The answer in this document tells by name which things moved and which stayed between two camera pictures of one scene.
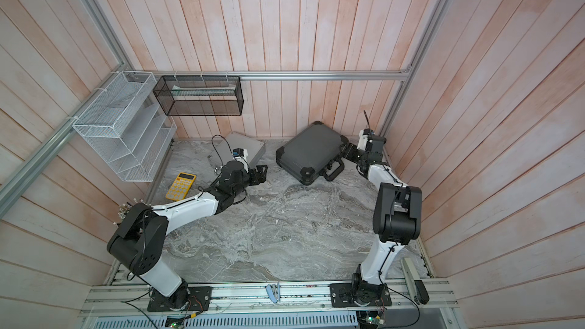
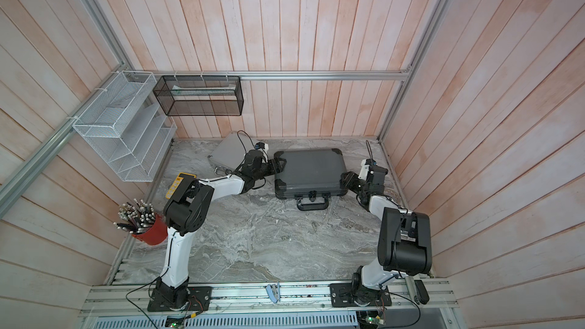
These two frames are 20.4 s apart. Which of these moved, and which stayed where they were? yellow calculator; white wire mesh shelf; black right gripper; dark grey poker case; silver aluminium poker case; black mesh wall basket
Moved: black right gripper; dark grey poker case
Stayed: white wire mesh shelf; yellow calculator; silver aluminium poker case; black mesh wall basket
